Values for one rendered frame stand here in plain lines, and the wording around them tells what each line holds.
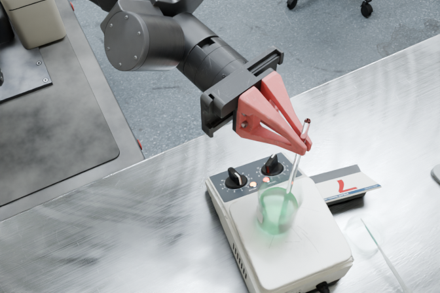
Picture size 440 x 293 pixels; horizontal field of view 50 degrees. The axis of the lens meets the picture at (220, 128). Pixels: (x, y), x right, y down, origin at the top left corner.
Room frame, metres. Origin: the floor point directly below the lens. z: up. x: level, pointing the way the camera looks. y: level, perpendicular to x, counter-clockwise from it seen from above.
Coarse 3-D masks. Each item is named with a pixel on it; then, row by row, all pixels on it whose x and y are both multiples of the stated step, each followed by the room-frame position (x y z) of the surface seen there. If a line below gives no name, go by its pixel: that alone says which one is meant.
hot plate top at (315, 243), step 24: (312, 192) 0.27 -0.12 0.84; (240, 216) 0.24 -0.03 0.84; (312, 216) 0.24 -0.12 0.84; (264, 240) 0.21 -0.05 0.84; (288, 240) 0.21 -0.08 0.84; (312, 240) 0.21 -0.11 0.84; (336, 240) 0.21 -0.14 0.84; (264, 264) 0.18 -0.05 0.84; (288, 264) 0.18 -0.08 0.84; (312, 264) 0.18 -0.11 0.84; (336, 264) 0.18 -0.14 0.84; (264, 288) 0.15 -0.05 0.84
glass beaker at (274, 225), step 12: (264, 180) 0.25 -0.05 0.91; (276, 180) 0.26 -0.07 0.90; (288, 180) 0.26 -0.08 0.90; (300, 180) 0.25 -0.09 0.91; (300, 192) 0.24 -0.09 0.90; (264, 204) 0.22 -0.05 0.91; (300, 204) 0.22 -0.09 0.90; (264, 216) 0.22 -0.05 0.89; (276, 216) 0.21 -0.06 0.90; (288, 216) 0.21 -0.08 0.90; (264, 228) 0.22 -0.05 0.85; (276, 228) 0.21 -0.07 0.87; (288, 228) 0.21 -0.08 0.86
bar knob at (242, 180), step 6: (228, 168) 0.32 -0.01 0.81; (234, 174) 0.31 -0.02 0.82; (240, 174) 0.32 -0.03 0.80; (228, 180) 0.31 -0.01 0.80; (234, 180) 0.30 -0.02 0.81; (240, 180) 0.30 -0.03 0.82; (246, 180) 0.31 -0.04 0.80; (228, 186) 0.30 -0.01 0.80; (234, 186) 0.30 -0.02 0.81; (240, 186) 0.30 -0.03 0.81
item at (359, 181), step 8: (352, 176) 0.34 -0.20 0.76; (360, 176) 0.33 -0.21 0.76; (320, 184) 0.32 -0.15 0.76; (328, 184) 0.32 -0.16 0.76; (336, 184) 0.32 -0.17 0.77; (344, 184) 0.32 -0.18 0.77; (352, 184) 0.31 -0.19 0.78; (360, 184) 0.31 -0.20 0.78; (368, 184) 0.31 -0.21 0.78; (320, 192) 0.30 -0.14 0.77; (328, 192) 0.30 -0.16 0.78; (336, 192) 0.30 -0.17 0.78; (344, 192) 0.30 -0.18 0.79
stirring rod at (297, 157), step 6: (306, 120) 0.24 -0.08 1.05; (306, 126) 0.24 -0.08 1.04; (306, 132) 0.24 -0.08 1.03; (300, 138) 0.24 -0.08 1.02; (300, 156) 0.24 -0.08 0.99; (294, 162) 0.24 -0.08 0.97; (294, 168) 0.24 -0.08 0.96; (294, 174) 0.24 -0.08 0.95; (294, 180) 0.24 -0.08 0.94; (288, 186) 0.24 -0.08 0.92; (288, 192) 0.24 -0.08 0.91; (288, 198) 0.24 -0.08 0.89
